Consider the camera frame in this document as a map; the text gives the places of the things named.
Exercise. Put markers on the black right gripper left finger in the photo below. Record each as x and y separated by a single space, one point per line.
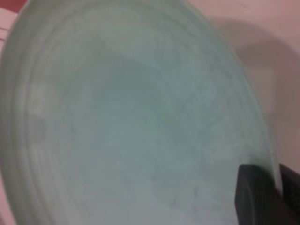
257 201

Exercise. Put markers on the green round plate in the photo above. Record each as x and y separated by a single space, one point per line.
131 122

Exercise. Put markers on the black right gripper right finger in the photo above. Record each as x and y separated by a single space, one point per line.
291 185

